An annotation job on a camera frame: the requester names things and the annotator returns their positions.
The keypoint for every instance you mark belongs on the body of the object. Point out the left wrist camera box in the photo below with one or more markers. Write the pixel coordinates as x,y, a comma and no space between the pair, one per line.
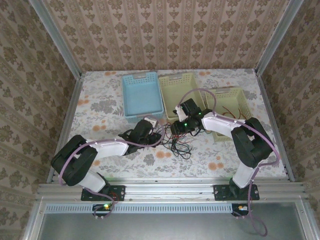
151,122

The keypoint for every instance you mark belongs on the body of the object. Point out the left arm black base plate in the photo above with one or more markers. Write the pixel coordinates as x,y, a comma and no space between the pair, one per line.
117,192

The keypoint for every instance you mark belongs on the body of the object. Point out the grey metal panel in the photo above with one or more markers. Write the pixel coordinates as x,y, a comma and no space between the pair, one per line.
162,227

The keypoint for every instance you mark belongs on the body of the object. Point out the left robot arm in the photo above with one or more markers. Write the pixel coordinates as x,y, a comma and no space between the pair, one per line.
110,148

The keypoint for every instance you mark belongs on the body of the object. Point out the aluminium mounting beam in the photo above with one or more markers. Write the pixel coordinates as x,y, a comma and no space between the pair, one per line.
170,191

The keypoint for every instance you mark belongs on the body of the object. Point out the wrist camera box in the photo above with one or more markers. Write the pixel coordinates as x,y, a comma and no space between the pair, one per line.
180,112
151,122

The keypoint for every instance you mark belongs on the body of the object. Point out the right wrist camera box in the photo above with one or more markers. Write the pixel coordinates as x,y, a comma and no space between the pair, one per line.
180,112

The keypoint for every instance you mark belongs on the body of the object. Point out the blue plastic basket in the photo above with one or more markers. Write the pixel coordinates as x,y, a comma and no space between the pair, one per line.
141,97

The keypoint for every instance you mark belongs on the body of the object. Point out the pale yellow plastic basket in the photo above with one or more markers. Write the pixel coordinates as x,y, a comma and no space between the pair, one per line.
175,90
225,97

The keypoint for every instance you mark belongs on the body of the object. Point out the aluminium frame post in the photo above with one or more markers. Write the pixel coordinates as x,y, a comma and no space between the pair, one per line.
55,37
280,35

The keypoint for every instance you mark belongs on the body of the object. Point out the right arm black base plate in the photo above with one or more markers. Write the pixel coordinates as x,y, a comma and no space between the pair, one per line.
221,192

